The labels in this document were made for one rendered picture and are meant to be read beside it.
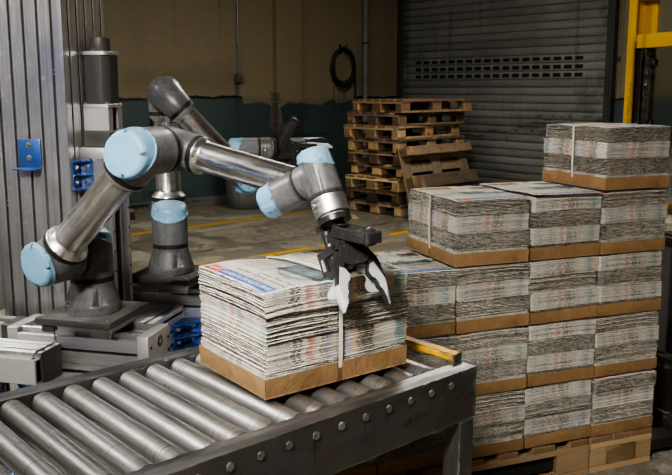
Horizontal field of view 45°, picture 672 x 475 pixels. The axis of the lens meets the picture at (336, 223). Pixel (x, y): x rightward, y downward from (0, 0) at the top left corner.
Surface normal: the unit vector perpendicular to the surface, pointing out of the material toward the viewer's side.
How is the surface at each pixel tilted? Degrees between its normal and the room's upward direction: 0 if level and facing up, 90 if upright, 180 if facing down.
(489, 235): 90
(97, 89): 90
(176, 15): 90
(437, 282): 90
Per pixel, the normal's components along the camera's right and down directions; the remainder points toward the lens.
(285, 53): 0.66, 0.12
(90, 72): -0.24, 0.16
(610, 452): 0.36, 0.15
